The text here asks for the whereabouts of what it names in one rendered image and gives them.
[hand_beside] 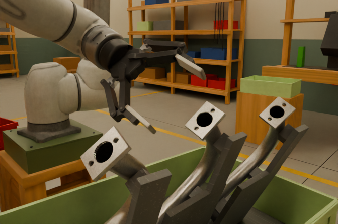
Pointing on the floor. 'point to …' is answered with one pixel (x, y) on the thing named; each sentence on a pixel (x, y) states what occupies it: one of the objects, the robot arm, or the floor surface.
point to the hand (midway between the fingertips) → (174, 98)
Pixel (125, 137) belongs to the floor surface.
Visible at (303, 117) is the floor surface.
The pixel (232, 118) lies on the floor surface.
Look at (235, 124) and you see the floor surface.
